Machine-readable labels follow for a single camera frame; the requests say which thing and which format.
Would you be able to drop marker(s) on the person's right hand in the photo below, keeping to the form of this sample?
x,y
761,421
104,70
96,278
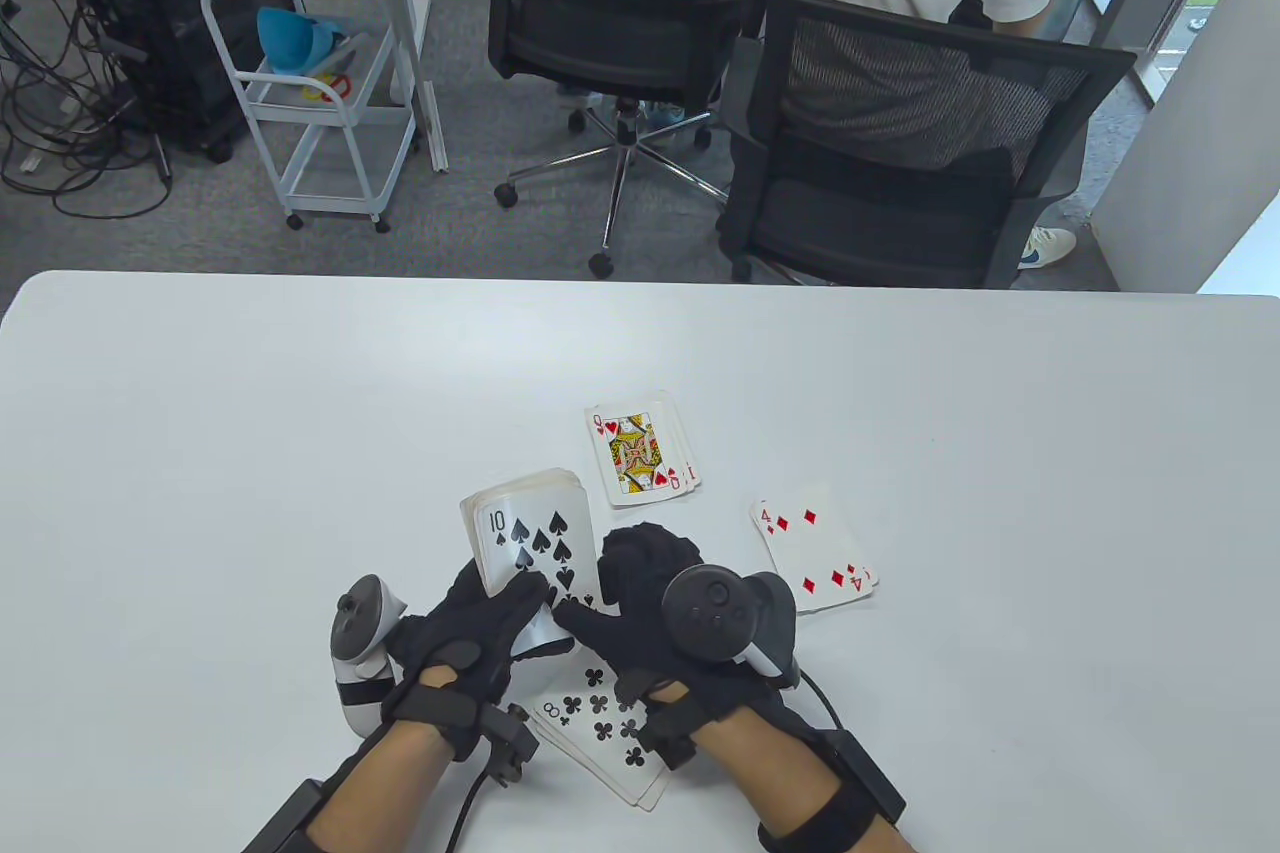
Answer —
x,y
640,633

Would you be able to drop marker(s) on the person's left hand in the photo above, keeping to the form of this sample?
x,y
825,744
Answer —
x,y
460,653

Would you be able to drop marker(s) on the eight of clubs playing card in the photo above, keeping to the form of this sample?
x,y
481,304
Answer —
x,y
590,733

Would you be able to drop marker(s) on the deck of playing cards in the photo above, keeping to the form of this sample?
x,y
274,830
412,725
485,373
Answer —
x,y
535,523

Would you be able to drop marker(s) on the queen of hearts playing card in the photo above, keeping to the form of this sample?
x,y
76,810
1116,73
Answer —
x,y
630,448

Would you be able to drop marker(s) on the four of diamonds playing card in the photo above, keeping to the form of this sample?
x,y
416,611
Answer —
x,y
820,543

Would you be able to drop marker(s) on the person's right forearm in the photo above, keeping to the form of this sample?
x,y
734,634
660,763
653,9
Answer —
x,y
780,773

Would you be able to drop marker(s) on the person's left forearm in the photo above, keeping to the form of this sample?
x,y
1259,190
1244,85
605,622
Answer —
x,y
380,793

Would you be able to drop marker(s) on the grey white VR controller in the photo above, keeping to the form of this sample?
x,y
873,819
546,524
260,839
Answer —
x,y
355,688
710,613

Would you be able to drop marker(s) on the black mesh office chair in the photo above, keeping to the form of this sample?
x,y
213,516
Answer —
x,y
600,33
900,223

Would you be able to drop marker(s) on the blue plastic funnel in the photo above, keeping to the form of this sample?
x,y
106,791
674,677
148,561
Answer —
x,y
285,43

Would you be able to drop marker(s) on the black computer tower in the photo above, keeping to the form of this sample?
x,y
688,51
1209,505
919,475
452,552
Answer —
x,y
150,13

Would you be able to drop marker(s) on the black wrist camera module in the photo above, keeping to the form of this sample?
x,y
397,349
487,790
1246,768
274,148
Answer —
x,y
510,743
670,733

